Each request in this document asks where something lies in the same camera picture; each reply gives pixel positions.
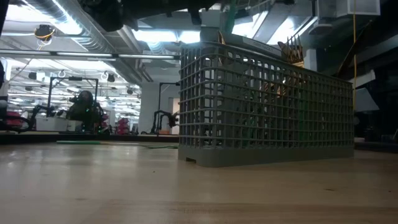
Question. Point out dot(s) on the grey plastic cutlery basket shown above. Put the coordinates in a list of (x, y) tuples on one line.
[(217, 158)]

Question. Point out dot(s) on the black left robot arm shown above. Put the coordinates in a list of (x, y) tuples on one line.
[(105, 12)]

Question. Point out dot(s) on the black background robot arm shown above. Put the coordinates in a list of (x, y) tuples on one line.
[(161, 116), (37, 110)]

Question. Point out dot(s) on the red stacked crates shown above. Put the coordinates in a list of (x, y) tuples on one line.
[(122, 126)]

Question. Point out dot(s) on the grey ceiling box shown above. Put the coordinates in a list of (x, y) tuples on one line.
[(211, 18)]

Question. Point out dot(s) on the person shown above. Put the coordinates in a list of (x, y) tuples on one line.
[(84, 115)]

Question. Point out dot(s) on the long ceiling light tube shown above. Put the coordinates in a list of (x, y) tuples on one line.
[(77, 54)]

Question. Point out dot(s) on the white background table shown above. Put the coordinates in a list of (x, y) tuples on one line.
[(46, 124)]

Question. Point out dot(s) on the white angled plate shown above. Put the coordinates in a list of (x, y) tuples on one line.
[(363, 81), (365, 101)]

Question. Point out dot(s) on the red black machine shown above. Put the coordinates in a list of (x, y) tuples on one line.
[(14, 119)]

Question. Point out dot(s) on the white ceiling air unit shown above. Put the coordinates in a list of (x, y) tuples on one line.
[(357, 7)]

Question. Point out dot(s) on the black station frame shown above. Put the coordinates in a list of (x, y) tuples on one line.
[(159, 93), (48, 99)]

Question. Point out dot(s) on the black aluminium table frame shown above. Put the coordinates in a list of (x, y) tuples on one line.
[(130, 138)]

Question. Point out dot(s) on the silver ceiling duct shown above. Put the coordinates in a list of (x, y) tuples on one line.
[(90, 42)]

